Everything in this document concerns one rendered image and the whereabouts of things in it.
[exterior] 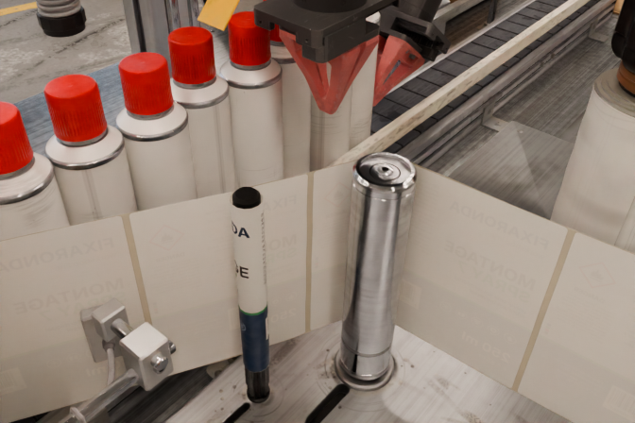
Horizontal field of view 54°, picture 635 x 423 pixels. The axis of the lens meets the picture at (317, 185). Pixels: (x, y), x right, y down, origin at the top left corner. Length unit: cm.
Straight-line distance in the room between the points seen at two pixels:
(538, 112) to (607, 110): 45
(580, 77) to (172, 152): 75
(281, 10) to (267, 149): 13
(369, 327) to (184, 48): 24
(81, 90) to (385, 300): 24
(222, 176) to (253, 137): 4
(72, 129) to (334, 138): 28
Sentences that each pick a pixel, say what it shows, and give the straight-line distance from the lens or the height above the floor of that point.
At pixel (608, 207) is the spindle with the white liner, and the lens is 52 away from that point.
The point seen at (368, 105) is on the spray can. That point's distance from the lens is 67.
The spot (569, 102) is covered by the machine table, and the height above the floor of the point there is 83.
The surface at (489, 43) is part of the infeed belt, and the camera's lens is 100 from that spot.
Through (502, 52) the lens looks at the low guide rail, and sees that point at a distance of 90.
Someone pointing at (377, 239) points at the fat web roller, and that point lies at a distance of 37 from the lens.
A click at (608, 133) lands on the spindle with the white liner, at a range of 50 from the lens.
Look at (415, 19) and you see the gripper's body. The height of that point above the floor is 102.
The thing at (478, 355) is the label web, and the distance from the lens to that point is 45.
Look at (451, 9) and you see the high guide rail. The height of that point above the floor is 96.
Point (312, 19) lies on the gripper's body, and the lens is 45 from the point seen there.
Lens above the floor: 128
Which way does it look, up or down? 38 degrees down
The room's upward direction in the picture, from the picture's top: 2 degrees clockwise
